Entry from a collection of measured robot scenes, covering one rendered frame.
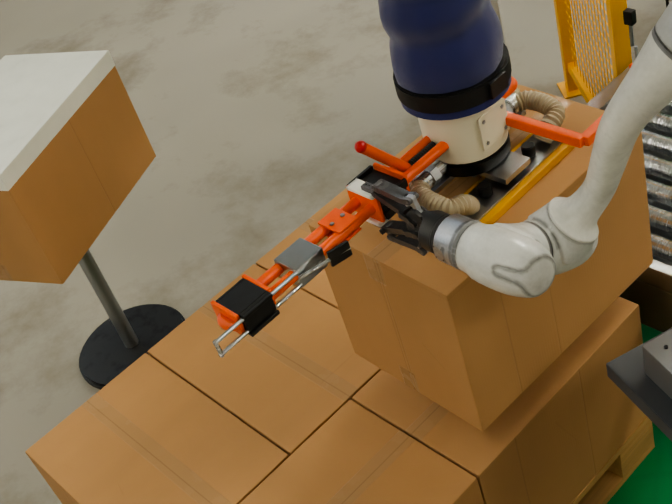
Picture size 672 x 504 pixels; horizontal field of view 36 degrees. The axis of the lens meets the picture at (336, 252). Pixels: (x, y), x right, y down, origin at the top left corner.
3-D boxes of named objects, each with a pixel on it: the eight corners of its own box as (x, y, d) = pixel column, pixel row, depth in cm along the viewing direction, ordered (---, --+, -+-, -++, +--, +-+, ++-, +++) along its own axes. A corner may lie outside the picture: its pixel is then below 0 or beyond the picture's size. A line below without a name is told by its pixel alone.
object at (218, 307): (252, 292, 188) (243, 273, 185) (278, 307, 184) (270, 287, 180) (218, 321, 185) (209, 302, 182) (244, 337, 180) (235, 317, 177)
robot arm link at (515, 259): (447, 281, 177) (496, 267, 185) (519, 314, 166) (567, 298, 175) (456, 222, 173) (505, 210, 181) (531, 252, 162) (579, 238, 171)
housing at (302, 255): (305, 253, 193) (298, 236, 190) (330, 266, 189) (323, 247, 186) (278, 276, 190) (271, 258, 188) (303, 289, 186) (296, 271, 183)
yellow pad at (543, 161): (540, 131, 219) (537, 112, 216) (579, 143, 213) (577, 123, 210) (437, 225, 205) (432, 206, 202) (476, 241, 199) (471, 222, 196)
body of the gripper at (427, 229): (428, 230, 178) (390, 214, 184) (438, 266, 183) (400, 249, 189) (456, 205, 181) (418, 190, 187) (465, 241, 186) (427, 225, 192)
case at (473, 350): (519, 207, 265) (494, 76, 240) (653, 262, 238) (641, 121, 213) (354, 353, 241) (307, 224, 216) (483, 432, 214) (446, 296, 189)
